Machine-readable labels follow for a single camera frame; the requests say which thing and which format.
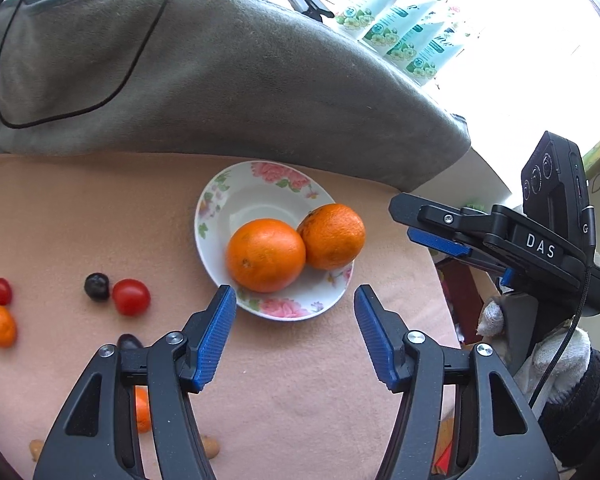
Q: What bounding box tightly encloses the small mandarin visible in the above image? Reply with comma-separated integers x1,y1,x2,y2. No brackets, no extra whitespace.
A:
0,306,17,348
134,386,151,434

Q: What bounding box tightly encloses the brown longan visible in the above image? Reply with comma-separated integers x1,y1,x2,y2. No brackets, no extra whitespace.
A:
201,436,221,460
29,439,44,463

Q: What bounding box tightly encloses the bumpy large orange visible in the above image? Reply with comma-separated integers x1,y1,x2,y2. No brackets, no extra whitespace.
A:
297,204,366,271

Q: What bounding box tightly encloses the dark grape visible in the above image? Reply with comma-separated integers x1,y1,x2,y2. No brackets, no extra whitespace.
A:
117,334,144,351
83,272,110,302

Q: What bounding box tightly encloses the round red cherry tomato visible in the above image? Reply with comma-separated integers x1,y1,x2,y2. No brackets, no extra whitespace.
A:
111,278,151,316

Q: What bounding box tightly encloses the smooth large orange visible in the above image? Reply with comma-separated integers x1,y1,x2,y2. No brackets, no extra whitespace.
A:
225,219,306,294

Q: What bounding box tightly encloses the small oblong cherry tomato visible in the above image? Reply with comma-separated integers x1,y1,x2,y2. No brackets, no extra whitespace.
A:
0,278,12,307

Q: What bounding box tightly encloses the black sleeved right forearm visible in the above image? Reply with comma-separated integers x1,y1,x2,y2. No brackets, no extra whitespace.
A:
540,350,600,479

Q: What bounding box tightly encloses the white gloved right hand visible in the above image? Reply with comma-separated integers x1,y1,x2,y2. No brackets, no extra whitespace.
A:
477,295,592,417

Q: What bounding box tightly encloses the red box on floor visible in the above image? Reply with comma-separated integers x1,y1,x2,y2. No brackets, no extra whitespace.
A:
436,258,500,346

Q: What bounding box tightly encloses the floral white ceramic plate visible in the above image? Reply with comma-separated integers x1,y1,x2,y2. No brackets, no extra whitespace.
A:
194,160,354,322

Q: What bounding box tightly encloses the refill pouch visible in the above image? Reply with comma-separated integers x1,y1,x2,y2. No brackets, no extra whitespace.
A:
385,21,448,70
332,0,396,40
404,37,465,86
362,0,437,55

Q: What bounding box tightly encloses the pink table cloth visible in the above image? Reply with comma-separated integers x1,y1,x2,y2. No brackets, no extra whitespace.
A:
0,152,464,480

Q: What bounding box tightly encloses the grey plush cushion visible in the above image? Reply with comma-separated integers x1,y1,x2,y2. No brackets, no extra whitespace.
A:
0,0,470,191

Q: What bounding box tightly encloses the black cable over cushion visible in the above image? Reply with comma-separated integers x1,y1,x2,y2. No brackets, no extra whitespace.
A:
0,0,187,130

